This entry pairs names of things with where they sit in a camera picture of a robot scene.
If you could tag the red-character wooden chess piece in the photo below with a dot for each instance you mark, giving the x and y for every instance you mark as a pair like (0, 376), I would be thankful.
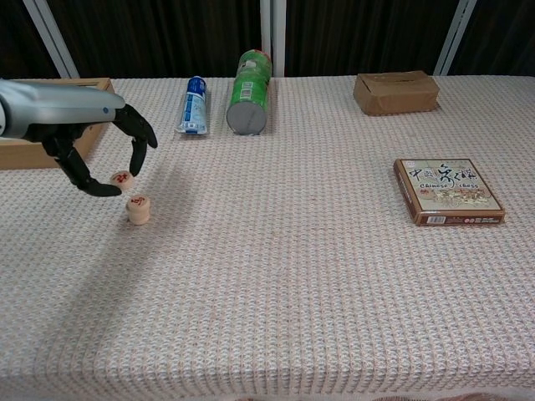
(138, 202)
(138, 223)
(123, 179)

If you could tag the wooden glass coin frame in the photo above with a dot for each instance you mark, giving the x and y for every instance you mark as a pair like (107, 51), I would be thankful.
(25, 156)

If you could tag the green chip can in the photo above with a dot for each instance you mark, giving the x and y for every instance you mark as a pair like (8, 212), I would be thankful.
(248, 96)

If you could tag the beige woven tablecloth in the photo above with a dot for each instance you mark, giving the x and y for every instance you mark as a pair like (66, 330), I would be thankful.
(292, 292)

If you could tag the black pleated curtain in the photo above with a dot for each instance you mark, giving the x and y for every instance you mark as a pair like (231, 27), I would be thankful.
(505, 33)
(368, 33)
(16, 37)
(159, 37)

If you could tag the black-character wooden chess piece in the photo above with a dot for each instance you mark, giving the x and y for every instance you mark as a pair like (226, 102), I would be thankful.
(138, 214)
(138, 219)

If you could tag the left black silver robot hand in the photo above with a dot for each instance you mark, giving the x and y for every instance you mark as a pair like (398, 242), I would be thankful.
(54, 108)

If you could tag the blue white toothpaste tube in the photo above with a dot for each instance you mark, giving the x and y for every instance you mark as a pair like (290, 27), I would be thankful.
(194, 108)

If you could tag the brown cardboard box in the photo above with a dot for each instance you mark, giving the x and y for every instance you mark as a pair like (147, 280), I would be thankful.
(395, 94)

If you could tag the Chinese chess game box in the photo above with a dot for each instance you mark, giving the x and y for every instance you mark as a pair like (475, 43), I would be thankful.
(447, 188)

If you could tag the white metal frame post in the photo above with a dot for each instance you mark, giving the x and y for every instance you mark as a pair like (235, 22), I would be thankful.
(455, 37)
(278, 33)
(50, 37)

